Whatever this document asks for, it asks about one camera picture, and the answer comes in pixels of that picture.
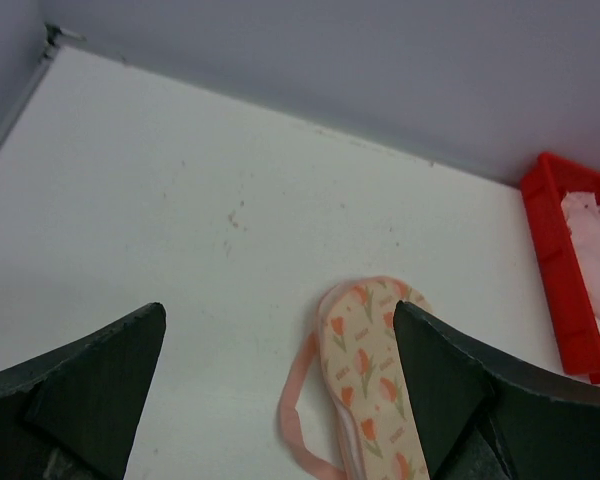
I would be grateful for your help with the red plastic tray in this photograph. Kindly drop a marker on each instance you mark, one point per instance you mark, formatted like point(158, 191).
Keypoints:
point(542, 188)

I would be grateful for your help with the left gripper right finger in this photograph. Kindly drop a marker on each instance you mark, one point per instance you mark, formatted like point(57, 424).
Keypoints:
point(481, 413)

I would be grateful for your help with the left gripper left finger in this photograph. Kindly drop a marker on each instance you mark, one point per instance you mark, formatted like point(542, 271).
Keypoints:
point(73, 412)

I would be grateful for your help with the floral mesh laundry bag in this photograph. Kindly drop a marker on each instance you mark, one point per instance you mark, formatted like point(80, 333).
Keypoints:
point(354, 343)

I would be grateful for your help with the pink bra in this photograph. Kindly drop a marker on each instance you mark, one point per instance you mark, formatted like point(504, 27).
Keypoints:
point(582, 215)

